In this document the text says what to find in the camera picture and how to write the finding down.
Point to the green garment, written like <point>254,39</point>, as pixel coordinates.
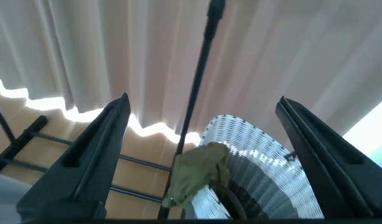
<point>197,168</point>

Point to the white laundry basket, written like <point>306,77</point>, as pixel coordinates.
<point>265,140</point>

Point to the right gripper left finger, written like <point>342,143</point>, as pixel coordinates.
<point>54,193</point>

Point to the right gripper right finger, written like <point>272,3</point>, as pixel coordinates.
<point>343,186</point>

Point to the black clothes rack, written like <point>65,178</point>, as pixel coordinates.
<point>215,12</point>

